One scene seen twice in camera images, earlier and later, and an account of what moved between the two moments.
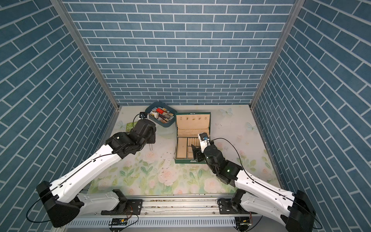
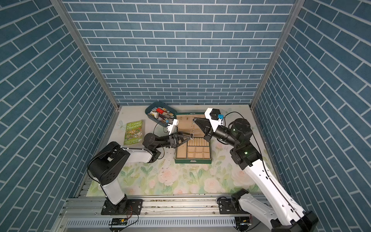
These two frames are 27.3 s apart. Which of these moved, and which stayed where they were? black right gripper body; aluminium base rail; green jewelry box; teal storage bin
Moved: black right gripper body
Stayed: aluminium base rail; green jewelry box; teal storage bin
